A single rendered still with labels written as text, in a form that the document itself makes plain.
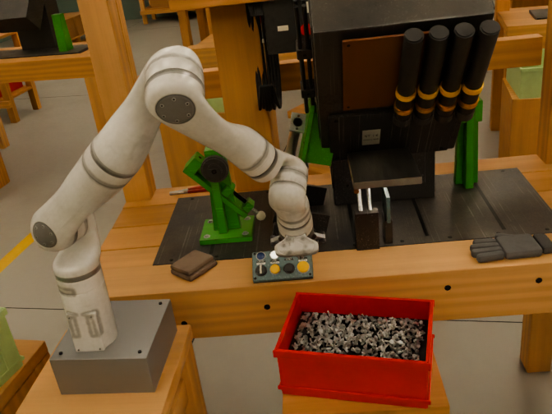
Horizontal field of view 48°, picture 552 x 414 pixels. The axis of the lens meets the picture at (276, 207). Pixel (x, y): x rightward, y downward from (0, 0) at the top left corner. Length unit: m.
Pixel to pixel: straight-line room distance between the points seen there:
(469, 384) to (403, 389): 1.29
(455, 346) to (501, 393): 0.30
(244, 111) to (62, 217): 0.94
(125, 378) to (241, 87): 0.99
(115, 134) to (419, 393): 0.77
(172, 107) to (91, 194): 0.26
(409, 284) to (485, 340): 1.27
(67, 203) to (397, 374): 0.71
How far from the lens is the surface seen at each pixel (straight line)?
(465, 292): 1.60
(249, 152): 1.05
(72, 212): 1.17
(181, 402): 1.53
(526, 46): 2.14
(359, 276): 1.54
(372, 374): 1.29
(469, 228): 1.74
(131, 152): 1.06
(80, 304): 1.32
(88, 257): 1.29
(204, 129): 0.98
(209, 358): 2.78
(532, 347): 2.59
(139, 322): 1.43
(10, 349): 1.65
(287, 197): 1.12
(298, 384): 1.35
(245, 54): 1.93
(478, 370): 2.65
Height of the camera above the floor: 1.74
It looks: 26 degrees down
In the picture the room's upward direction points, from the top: 7 degrees counter-clockwise
